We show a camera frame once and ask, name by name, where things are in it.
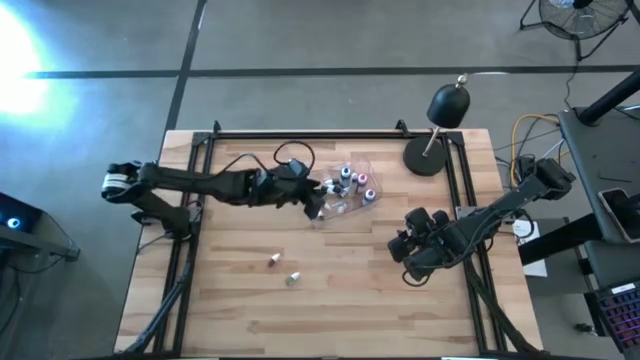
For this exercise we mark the grey metal mounting plate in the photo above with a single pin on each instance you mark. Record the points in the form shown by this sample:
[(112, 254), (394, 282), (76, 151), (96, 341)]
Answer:
[(465, 212)]

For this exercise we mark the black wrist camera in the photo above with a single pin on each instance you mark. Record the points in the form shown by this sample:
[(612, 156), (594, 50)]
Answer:
[(422, 265), (296, 167)]

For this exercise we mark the black floor fan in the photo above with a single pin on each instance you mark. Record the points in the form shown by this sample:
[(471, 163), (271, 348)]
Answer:
[(582, 20)]

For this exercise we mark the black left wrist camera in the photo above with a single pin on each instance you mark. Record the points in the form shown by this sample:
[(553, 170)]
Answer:
[(296, 167)]

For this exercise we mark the clear plastic container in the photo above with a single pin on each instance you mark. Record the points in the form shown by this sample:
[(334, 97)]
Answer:
[(357, 207)]

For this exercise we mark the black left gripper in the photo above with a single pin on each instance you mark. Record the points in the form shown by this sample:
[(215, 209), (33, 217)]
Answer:
[(290, 187)]

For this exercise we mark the black box with blue light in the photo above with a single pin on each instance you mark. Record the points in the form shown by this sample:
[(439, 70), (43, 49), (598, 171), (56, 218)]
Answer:
[(20, 220)]

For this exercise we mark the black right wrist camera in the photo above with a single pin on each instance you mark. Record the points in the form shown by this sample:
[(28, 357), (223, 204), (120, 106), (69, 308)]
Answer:
[(422, 265)]

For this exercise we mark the small black plug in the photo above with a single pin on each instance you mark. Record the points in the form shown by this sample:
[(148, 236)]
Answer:
[(584, 328)]

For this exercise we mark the black desk lamp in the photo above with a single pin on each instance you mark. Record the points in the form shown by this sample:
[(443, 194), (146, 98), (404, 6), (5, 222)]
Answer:
[(447, 105)]

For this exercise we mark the small yellow food colouring bottle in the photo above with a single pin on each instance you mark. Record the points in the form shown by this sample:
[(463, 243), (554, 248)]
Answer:
[(292, 278)]

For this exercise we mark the white paper sheet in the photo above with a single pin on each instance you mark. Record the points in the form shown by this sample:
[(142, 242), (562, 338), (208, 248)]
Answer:
[(532, 265)]

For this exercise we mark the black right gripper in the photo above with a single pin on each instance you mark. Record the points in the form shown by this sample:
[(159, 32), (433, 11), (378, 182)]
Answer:
[(425, 237)]

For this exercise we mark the dark grey desk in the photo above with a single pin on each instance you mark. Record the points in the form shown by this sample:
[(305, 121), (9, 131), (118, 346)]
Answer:
[(590, 150)]

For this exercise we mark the smartphone with white edge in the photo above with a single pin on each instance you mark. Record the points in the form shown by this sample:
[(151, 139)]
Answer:
[(622, 212)]

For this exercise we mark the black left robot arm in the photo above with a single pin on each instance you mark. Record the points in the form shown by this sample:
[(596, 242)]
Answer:
[(175, 177)]

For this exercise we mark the small grey food colouring bottle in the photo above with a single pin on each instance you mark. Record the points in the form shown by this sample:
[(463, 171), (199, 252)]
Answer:
[(342, 207)]

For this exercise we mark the black stand pole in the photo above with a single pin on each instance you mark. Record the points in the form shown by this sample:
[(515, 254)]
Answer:
[(610, 97)]

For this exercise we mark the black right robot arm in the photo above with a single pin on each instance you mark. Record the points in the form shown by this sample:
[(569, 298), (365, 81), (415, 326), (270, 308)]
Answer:
[(500, 210)]

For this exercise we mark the black backlit keyboard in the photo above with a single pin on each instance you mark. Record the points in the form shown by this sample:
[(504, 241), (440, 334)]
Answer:
[(620, 315)]

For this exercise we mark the large purple food colouring bottle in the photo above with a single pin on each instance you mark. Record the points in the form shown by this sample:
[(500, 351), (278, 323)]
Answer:
[(370, 195)]

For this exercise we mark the black power strip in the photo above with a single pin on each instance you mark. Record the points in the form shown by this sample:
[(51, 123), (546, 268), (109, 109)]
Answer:
[(526, 164)]

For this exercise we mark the black aluminium table frame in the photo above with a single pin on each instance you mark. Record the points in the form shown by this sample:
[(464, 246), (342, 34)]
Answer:
[(325, 135)]

